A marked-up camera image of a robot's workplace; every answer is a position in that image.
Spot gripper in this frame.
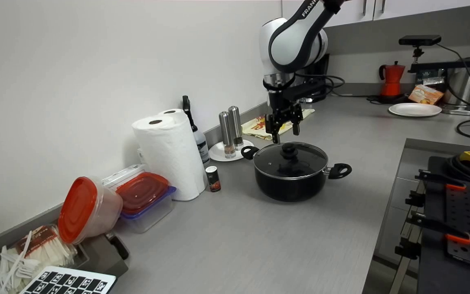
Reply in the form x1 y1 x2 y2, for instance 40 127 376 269
265 87 304 145

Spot glass pot lid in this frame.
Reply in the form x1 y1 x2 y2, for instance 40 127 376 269
253 142 329 180

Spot black cooking pot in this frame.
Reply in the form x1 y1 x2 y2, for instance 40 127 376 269
241 141 353 203

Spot red moka pot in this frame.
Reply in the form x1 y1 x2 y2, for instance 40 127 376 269
378 61 406 100

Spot rectangular container with red lid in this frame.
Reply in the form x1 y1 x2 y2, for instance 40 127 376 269
115 171 170 216

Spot rectangular container with blue lid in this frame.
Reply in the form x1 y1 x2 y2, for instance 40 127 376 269
119 186 177 234

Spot round container with red lid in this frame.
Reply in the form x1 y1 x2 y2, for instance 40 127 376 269
57 176 124 245

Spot yellow and red cloth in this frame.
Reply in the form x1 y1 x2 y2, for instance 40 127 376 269
241 108 315 141

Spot steel salt grinder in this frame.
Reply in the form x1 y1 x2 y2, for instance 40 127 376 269
228 106 244 148

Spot steel pepper grinder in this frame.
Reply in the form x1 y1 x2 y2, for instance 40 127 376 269
219 111 237 159

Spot black coffee machine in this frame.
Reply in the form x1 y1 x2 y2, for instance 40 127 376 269
299 53 331 103

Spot small white saucer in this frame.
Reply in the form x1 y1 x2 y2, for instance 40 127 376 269
208 139 255 162

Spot spray bottle with black trigger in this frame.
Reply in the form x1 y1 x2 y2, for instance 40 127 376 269
182 95 211 166

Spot small dark spice jar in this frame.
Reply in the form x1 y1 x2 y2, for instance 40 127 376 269
205 165 222 193

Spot white paper towel roll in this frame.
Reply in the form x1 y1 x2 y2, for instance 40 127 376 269
157 108 191 124
132 116 207 202

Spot white plate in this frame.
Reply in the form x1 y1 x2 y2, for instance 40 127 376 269
388 102 443 118

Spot orange food packet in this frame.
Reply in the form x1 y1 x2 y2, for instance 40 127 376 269
408 84 445 106

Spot black and orange clamp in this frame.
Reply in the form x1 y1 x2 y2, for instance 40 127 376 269
406 212 470 246
415 169 468 192

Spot steel stand mixer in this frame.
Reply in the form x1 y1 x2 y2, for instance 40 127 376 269
408 54 470 116

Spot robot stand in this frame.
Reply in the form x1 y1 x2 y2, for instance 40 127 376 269
389 155 470 294

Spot grey cutlery holder box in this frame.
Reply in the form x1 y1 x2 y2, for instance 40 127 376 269
72 232 130 279

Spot black and white marker board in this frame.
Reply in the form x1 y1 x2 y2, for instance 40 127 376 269
18 266 117 294

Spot heap of white plastic forks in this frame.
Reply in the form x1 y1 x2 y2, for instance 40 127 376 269
0 225 78 294

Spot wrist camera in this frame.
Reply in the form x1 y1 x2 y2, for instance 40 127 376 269
286 78 327 101

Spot white wall cabinets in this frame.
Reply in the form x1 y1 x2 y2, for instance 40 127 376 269
282 0 470 28

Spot camera on mount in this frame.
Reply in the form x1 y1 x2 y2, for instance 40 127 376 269
398 34 442 66

